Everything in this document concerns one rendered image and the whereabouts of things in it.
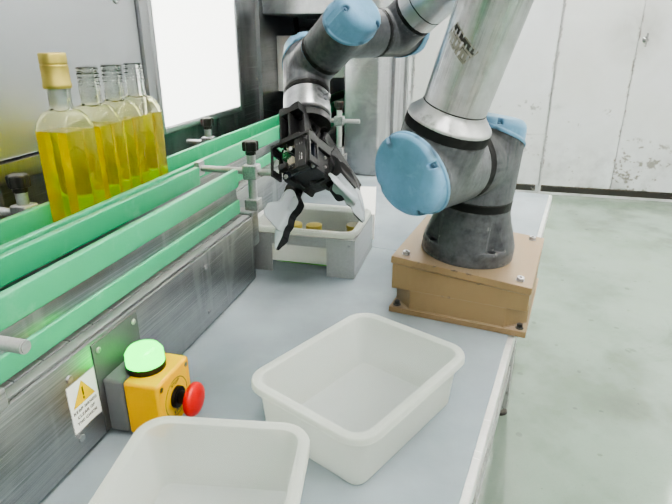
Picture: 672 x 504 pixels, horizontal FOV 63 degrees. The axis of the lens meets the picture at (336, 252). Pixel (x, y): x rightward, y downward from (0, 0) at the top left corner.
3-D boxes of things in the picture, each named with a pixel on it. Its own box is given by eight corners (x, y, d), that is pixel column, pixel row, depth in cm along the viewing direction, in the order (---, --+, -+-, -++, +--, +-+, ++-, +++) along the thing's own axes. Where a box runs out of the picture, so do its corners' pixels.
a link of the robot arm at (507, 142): (528, 197, 89) (546, 112, 83) (484, 214, 80) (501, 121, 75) (465, 178, 97) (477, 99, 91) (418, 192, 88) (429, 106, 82)
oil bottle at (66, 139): (84, 247, 84) (58, 104, 76) (116, 251, 83) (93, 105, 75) (58, 261, 79) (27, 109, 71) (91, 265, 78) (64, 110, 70)
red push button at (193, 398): (180, 371, 65) (206, 375, 65) (183, 399, 67) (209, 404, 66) (162, 391, 62) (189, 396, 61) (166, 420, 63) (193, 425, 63)
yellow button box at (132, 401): (144, 397, 71) (137, 347, 68) (197, 406, 69) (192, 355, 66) (111, 432, 64) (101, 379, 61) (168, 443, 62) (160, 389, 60)
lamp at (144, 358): (140, 353, 66) (136, 332, 65) (173, 358, 65) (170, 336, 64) (117, 374, 62) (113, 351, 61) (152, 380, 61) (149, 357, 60)
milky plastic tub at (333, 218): (276, 236, 125) (274, 200, 122) (372, 245, 120) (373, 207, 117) (245, 265, 109) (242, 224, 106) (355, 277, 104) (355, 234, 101)
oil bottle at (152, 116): (147, 214, 100) (131, 92, 92) (175, 216, 98) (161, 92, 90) (129, 223, 95) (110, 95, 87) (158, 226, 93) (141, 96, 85)
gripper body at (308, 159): (268, 181, 79) (268, 113, 84) (303, 203, 86) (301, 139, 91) (312, 163, 76) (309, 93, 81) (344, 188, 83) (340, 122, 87)
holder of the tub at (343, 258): (254, 237, 126) (252, 204, 123) (371, 248, 120) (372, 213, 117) (221, 265, 111) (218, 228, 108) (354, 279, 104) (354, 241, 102)
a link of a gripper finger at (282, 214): (244, 233, 81) (273, 178, 82) (269, 246, 86) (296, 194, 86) (257, 240, 79) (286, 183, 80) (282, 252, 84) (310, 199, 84)
